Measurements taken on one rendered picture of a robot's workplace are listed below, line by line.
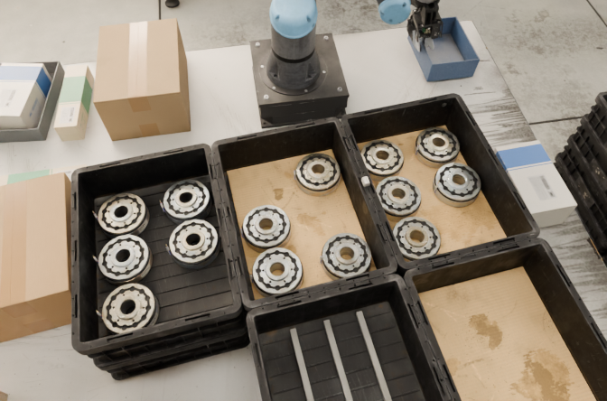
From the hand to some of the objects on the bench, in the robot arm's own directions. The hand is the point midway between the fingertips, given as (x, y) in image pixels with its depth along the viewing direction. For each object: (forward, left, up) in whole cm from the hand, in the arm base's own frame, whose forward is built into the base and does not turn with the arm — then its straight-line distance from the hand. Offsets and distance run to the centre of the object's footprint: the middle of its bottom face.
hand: (421, 45), depth 156 cm
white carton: (-49, -22, -4) cm, 54 cm away
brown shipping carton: (-17, +81, -8) cm, 83 cm away
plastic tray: (-22, +118, -9) cm, 120 cm away
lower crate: (-75, +64, -6) cm, 99 cm away
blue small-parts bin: (+1, -7, -6) cm, 9 cm away
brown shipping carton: (-73, +95, -6) cm, 120 cm away
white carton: (-23, +116, -8) cm, 119 cm away
